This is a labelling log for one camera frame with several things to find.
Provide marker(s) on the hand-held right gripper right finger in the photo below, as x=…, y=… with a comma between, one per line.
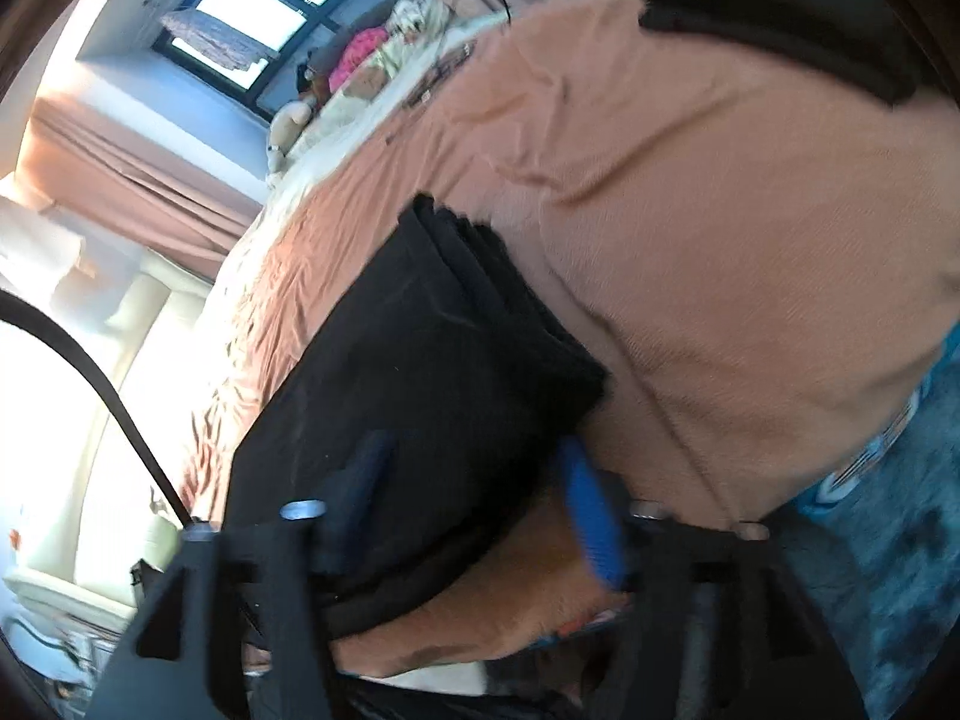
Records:
x=592, y=517

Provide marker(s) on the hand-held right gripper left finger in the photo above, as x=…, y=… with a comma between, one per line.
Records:
x=367, y=480

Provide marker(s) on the black pants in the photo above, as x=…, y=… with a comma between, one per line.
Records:
x=420, y=360

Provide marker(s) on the blue cartoon bed sheet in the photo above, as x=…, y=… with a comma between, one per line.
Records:
x=847, y=476

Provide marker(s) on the bed with orange blanket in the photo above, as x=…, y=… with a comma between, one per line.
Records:
x=712, y=240

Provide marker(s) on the cream duvet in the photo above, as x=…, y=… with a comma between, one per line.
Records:
x=315, y=165

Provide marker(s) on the beige plush toy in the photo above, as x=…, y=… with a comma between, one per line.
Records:
x=289, y=127

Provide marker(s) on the pile of plush toys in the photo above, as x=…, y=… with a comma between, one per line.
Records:
x=371, y=86

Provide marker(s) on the white hanging cloth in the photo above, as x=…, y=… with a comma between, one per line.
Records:
x=45, y=240

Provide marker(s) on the grey plush toy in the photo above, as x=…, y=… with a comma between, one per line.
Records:
x=326, y=60

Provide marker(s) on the pink plush toy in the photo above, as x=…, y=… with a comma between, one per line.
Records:
x=360, y=52

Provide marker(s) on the spotted white plush toy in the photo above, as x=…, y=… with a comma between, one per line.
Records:
x=424, y=15

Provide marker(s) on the hanging floral garment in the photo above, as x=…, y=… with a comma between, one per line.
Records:
x=217, y=34

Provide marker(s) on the folded black garment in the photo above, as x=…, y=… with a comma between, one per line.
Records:
x=787, y=7

